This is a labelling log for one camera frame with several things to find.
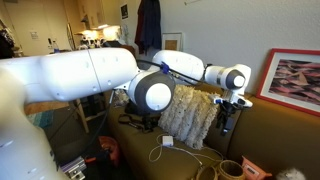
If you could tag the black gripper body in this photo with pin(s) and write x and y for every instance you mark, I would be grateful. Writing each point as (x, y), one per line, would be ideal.
(226, 110)

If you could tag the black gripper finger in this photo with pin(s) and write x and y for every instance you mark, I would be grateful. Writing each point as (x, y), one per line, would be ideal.
(219, 122)
(227, 126)

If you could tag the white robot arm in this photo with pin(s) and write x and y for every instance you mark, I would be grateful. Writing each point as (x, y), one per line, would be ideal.
(25, 153)

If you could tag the orange red bag on floor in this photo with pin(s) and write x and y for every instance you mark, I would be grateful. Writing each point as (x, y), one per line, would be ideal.
(111, 145)

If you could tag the shaggy cream pillow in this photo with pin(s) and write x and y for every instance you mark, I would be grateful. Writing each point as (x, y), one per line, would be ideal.
(189, 116)

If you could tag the white power adapter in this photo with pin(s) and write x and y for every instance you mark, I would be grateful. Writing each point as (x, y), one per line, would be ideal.
(167, 140)

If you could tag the tan leather sofa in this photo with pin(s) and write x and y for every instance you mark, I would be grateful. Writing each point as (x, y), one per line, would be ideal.
(272, 136)

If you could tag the red framed picture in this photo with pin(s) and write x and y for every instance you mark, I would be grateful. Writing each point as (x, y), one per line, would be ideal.
(292, 78)

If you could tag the white fluffy plush toy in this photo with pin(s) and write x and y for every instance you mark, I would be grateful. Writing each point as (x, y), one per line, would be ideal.
(290, 174)

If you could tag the floral patterned pillow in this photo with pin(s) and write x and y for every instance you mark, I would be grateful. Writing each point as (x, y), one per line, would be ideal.
(120, 98)

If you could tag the hanging dark jacket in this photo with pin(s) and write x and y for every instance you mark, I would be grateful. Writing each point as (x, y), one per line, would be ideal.
(148, 30)

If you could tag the wooden stool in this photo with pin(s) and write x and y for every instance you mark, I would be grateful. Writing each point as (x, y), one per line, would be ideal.
(89, 108)

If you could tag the silver metal block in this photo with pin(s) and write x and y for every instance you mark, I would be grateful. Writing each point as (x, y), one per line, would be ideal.
(74, 169)

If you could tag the black dslr camera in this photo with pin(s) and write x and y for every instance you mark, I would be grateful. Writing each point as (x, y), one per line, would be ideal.
(145, 125)

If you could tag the small framed wall art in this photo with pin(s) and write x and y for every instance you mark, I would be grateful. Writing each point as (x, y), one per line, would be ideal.
(172, 41)

